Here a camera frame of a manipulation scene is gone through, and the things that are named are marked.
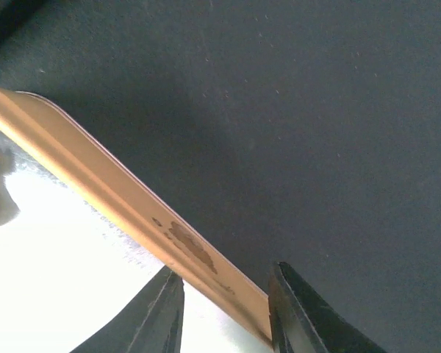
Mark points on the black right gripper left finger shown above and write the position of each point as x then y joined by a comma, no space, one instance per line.
150,323

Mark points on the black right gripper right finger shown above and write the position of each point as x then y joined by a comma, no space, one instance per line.
302,321

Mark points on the gold metal tin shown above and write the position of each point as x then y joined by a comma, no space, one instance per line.
80,236

